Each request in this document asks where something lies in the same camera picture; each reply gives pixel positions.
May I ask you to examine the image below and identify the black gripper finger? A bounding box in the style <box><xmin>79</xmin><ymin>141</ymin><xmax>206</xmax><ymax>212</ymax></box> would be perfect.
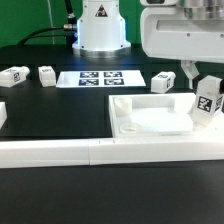
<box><xmin>181</xmin><ymin>60</ymin><xmax>199</xmax><ymax>89</ymax></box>

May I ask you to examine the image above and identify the white square tabletop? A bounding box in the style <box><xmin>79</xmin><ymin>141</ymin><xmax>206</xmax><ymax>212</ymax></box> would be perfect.
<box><xmin>109</xmin><ymin>93</ymin><xmax>224</xmax><ymax>143</ymax></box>

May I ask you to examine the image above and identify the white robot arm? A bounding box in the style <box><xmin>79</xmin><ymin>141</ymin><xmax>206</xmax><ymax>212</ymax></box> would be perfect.
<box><xmin>140</xmin><ymin>0</ymin><xmax>224</xmax><ymax>88</ymax></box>

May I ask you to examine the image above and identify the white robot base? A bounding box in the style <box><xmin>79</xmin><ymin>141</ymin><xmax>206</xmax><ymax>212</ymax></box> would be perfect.
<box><xmin>72</xmin><ymin>0</ymin><xmax>131</xmax><ymax>58</ymax></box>

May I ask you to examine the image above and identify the white sheet with tag markers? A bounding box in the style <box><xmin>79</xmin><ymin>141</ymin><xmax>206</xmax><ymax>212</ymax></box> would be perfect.
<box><xmin>56</xmin><ymin>70</ymin><xmax>145</xmax><ymax>88</ymax></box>

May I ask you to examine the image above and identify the white front fence bar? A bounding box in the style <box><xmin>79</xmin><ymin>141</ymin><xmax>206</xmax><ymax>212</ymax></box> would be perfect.
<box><xmin>0</xmin><ymin>136</ymin><xmax>224</xmax><ymax>168</ymax></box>

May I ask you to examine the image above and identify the white fence bar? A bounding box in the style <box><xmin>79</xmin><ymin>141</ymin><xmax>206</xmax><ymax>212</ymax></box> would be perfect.
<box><xmin>0</xmin><ymin>102</ymin><xmax>7</xmax><ymax>129</ymax></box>
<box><xmin>0</xmin><ymin>136</ymin><xmax>224</xmax><ymax>168</ymax></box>

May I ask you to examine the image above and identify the white left fence bar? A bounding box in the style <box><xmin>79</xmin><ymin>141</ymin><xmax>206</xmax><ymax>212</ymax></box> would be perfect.
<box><xmin>0</xmin><ymin>102</ymin><xmax>7</xmax><ymax>129</ymax></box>

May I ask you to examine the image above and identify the black cable at base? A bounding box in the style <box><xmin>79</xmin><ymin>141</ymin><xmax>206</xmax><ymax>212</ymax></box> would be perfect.
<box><xmin>17</xmin><ymin>0</ymin><xmax>78</xmax><ymax>46</ymax></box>

